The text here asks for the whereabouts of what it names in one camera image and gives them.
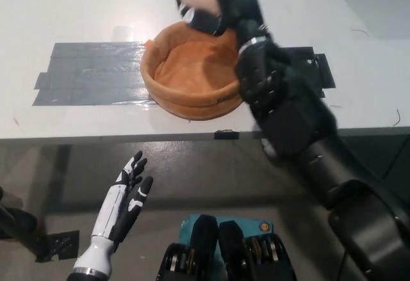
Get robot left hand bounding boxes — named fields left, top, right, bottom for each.
left=90, top=150, right=154, bottom=253

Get orange soft round basket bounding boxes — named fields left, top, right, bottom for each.
left=140, top=20, right=246, bottom=122

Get black robot torso teal top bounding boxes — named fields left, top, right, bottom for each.
left=155, top=213, right=295, bottom=281

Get grey metal table leg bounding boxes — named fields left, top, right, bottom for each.
left=37, top=145, right=72, bottom=240

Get black floor tape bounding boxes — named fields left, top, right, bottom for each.
left=34, top=229, right=80, bottom=261

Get black tape patch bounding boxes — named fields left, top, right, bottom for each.
left=281, top=46, right=337, bottom=100

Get dark stand base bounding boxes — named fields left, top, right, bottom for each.
left=0, top=186, right=38, bottom=250

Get small black tape strip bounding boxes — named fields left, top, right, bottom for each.
left=213, top=129, right=240, bottom=140

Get white shoe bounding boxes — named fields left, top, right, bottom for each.
left=260, top=136, right=278, bottom=159

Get grey duct tape patch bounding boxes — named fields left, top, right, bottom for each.
left=31, top=41, right=154, bottom=108

